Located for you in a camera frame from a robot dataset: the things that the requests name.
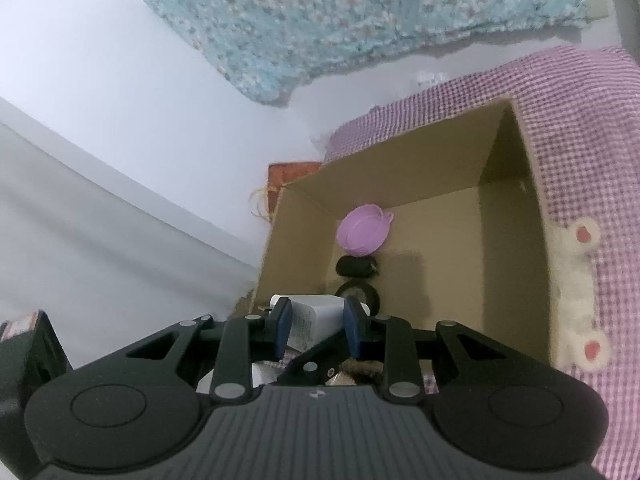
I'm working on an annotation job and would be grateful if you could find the brown fuzzy item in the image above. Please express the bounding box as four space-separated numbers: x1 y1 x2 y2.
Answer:
327 357 387 389

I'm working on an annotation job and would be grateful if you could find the blue floral cloth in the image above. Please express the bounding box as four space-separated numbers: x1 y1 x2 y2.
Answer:
107 0 589 109

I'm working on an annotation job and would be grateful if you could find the black oval object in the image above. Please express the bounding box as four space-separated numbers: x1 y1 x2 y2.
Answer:
335 255 382 280

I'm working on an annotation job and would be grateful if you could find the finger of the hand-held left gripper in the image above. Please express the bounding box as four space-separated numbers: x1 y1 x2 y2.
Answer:
277 332 352 387

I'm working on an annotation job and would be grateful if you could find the pink plastic lid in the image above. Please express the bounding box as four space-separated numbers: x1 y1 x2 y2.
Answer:
336 204 397 257

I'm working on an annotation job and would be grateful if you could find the white packet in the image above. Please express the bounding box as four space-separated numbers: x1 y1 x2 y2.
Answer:
197 359 287 394

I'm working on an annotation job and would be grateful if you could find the pink checkered blanket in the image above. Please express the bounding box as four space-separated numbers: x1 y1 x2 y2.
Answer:
320 45 640 480

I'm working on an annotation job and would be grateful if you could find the red gift bag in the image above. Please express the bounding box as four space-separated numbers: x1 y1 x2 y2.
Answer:
248 161 324 222

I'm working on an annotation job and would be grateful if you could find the brown cardboard box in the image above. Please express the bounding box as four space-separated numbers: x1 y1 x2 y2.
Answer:
247 97 559 369

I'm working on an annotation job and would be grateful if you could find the white charger block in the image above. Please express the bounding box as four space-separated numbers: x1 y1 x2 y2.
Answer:
270 294 372 354

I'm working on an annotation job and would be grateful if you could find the black tape roll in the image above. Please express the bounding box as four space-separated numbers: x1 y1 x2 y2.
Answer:
334 280 382 319

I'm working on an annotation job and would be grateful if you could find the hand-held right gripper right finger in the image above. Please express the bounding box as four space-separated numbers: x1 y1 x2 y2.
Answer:
342 296 538 404

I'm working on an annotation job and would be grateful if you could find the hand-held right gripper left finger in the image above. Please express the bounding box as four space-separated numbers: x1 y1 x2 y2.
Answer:
125 297 294 404

